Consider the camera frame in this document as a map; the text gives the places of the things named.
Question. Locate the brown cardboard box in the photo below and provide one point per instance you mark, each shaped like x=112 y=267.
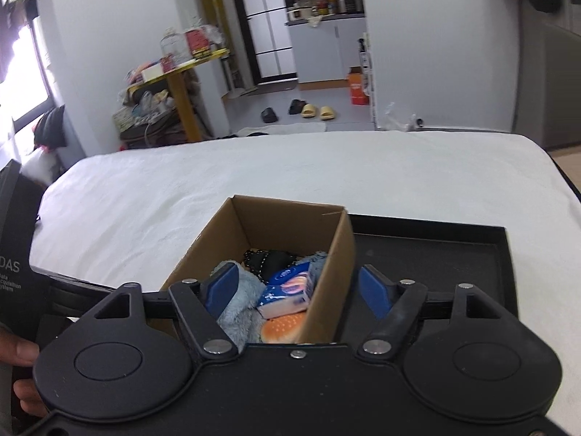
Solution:
x=331 y=281

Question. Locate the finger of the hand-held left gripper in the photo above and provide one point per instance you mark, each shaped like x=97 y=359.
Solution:
x=77 y=293

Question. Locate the black dotted cloth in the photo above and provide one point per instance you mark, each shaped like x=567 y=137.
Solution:
x=268 y=261

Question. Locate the brown door mat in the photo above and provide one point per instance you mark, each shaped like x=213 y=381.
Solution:
x=268 y=90

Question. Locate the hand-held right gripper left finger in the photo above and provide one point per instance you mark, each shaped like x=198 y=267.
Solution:
x=222 y=288

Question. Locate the blue-grey fluffy cloth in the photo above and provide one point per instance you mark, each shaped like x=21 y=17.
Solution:
x=238 y=313

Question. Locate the black slipper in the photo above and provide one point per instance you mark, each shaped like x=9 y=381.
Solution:
x=297 y=106
x=269 y=115

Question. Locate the blue printed tissue pack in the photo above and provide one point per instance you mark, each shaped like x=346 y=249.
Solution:
x=286 y=293

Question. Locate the orange burger toy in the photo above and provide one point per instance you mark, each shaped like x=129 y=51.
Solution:
x=281 y=327

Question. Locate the clear plastic jar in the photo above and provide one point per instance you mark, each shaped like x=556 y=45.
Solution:
x=173 y=47

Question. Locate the grey kitchen cabinet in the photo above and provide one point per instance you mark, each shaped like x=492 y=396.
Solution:
x=327 y=50

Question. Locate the black framed sliding door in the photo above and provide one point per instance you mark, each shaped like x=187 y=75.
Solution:
x=268 y=22

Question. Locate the white floor mat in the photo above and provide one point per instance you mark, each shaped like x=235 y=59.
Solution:
x=286 y=129

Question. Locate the pile of household clutter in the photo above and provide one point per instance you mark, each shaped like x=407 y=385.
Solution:
x=145 y=118

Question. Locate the orange carton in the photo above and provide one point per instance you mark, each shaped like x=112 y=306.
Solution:
x=358 y=86

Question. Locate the black rectangular tray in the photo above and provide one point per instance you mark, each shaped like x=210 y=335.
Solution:
x=431 y=254

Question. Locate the clear plastic bag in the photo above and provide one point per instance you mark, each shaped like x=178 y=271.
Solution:
x=401 y=118

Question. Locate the dark cloth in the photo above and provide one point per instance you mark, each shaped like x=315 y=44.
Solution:
x=50 y=127

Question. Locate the yellow wooden table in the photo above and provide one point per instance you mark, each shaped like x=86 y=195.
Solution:
x=186 y=104

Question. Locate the steel rice cooker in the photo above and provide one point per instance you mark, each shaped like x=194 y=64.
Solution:
x=349 y=3

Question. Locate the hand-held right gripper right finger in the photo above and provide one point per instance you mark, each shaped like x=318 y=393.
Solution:
x=372 y=293

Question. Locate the white slim rack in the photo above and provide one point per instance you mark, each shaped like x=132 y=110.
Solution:
x=368 y=77

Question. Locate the person's left hand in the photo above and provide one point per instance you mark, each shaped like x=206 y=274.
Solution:
x=20 y=349

